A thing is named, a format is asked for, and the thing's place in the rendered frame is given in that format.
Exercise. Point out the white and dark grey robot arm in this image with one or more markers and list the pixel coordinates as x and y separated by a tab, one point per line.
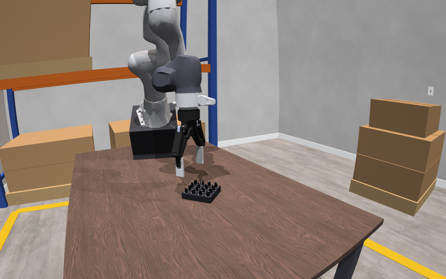
167	68

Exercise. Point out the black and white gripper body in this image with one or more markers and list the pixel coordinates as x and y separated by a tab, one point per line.
188	118

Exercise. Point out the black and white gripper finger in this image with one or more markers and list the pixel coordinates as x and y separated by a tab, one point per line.
180	141
199	140

